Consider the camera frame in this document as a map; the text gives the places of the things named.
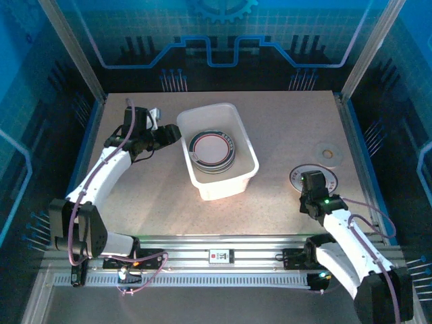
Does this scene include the dark rim plate red labels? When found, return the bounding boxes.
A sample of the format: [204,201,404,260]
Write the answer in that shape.
[289,163,339,196]

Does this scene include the green rim plate red ring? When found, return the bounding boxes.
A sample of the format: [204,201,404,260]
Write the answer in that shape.
[188,130,236,167]

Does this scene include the white plastic bin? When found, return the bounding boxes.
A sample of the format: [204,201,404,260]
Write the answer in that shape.
[175,102,261,202]

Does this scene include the white disc with hole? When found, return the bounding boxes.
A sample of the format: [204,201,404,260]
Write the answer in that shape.
[313,142,344,169]

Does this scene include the small black adapter with LED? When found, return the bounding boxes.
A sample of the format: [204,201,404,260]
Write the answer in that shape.
[117,266,142,284]
[306,271,333,293]

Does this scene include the white box red sticker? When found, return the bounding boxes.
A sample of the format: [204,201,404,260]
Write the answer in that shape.
[209,248,234,265]

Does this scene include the black elongated device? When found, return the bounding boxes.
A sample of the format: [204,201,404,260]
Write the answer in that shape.
[70,263,87,288]

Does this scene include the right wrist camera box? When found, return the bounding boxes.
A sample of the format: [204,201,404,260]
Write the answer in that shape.
[301,170,327,197]

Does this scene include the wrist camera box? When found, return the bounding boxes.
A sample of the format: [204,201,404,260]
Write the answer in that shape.
[301,170,327,197]
[122,106,163,131]

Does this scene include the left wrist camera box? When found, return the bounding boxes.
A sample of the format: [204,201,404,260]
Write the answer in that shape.
[122,106,163,131]

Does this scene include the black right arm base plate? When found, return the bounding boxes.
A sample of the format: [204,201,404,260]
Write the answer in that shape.
[281,248,311,270]

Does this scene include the aluminium side rail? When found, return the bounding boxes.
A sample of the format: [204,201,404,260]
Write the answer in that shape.
[332,90,399,246]

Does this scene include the aluminium extrusion rail base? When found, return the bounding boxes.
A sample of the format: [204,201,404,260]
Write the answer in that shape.
[40,234,406,274]

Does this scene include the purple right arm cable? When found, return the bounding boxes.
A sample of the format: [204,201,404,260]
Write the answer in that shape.
[317,197,402,324]

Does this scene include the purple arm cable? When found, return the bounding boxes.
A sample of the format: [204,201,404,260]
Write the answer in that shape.
[67,97,169,297]
[317,197,402,324]

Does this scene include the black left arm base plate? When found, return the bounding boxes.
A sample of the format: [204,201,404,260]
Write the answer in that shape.
[102,248,163,270]

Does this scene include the aluminium frame post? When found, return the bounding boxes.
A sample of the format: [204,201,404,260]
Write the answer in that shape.
[36,0,107,104]
[340,0,408,102]

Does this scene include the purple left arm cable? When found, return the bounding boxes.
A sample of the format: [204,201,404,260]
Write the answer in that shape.
[67,97,169,297]

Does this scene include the grey slotted cable duct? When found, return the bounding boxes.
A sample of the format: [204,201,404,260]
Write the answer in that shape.
[53,272,311,288]

